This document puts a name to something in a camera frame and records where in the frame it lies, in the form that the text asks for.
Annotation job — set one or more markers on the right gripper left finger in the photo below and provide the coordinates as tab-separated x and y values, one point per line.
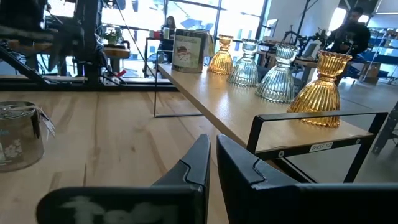
140	205

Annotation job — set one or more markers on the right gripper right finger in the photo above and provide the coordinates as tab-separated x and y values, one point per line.
280	202

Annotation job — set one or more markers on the amber glass candlestick holder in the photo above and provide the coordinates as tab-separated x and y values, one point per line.
320	93
221	59

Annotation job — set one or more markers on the clear glass candlestick holder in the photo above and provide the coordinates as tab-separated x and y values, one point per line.
245	70
276	81

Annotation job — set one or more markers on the silver candle tin flower label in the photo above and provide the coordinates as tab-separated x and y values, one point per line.
18	140

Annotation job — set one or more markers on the white shelf label sticker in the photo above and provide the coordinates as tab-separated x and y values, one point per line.
321	147

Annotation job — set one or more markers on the small white paper tag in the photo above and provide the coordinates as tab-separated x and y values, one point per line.
48	124

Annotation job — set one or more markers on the brown cardboard box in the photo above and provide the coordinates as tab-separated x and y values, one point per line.
370	72

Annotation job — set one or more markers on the glass jar with orange lid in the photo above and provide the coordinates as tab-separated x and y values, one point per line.
188	51

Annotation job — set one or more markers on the small potted flowering plant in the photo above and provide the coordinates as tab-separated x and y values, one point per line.
112	35

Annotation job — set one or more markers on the person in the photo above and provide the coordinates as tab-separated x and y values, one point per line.
351	34
170	24

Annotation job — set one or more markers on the wooden shelf black metal frame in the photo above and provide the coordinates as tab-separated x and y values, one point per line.
233	105

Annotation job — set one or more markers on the black metal rig frame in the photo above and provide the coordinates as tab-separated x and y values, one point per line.
93	84

